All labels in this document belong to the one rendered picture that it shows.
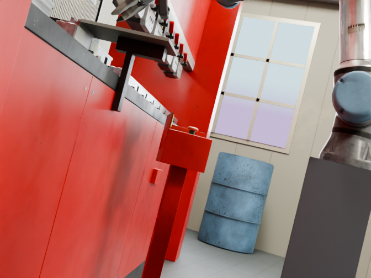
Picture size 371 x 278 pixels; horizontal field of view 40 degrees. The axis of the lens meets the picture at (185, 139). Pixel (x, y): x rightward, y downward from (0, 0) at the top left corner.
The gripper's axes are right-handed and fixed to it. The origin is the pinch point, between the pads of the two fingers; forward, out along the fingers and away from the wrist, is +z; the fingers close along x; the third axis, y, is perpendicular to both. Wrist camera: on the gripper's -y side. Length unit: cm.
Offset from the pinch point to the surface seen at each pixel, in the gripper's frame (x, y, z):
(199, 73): -216, 19, -21
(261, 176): -350, -69, -18
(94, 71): 24.5, -17.4, 12.6
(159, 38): 8.4, -15.4, -5.6
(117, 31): 7.2, -6.0, 2.5
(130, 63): 0.7, -13.8, 5.2
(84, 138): 18.0, -28.1, 25.4
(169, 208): -37, -53, 26
